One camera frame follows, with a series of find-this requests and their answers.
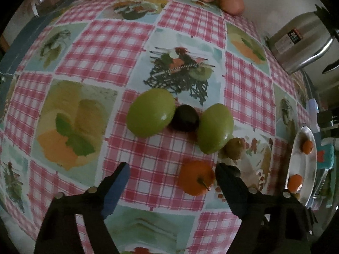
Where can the stainless steel kettle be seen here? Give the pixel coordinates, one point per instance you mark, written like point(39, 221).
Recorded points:
point(296, 45)

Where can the green mango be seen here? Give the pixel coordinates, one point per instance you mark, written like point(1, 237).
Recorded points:
point(215, 129)
point(149, 112)

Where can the white power strip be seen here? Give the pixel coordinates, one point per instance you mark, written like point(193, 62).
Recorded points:
point(312, 105)

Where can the dark avocado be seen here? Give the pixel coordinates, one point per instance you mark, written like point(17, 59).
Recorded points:
point(184, 117)

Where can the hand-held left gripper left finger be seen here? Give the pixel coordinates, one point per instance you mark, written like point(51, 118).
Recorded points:
point(116, 190)

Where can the black charger plug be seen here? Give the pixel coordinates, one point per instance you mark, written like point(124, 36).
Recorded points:
point(327, 119)

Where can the orange tangerine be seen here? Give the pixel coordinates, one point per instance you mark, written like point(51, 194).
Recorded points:
point(294, 182)
point(194, 178)
point(307, 147)

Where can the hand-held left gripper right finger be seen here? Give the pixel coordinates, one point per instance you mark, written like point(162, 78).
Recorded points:
point(230, 193)

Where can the round steel plate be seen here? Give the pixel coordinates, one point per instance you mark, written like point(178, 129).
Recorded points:
point(305, 165)

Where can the teal plastic box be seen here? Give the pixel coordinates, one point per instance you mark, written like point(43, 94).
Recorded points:
point(325, 158)

